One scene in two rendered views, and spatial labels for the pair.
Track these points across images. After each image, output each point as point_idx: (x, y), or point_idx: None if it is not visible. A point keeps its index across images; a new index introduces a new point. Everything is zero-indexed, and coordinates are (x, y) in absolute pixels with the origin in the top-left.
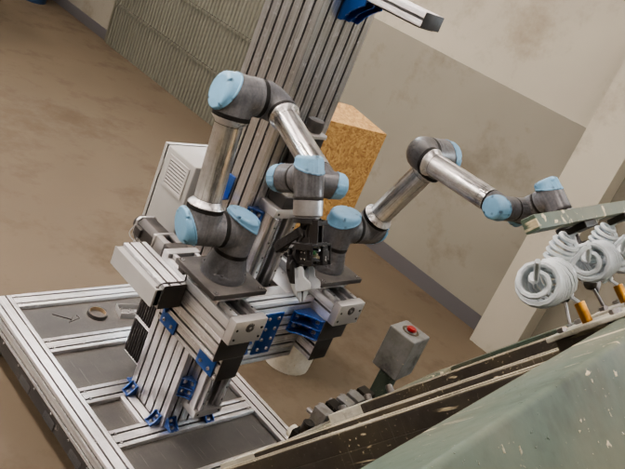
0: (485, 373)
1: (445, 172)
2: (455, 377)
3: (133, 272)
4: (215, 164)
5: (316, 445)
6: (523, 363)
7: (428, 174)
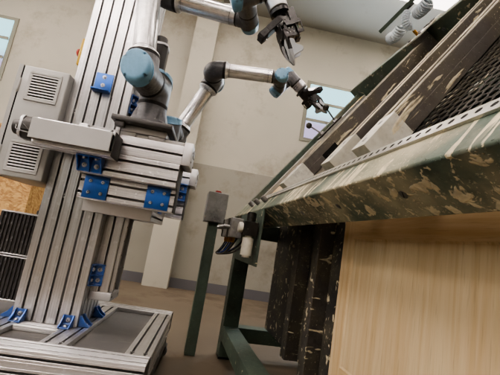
0: (465, 17)
1: (242, 68)
2: (352, 117)
3: (71, 129)
4: (152, 16)
5: (477, 27)
6: (484, 0)
7: (228, 75)
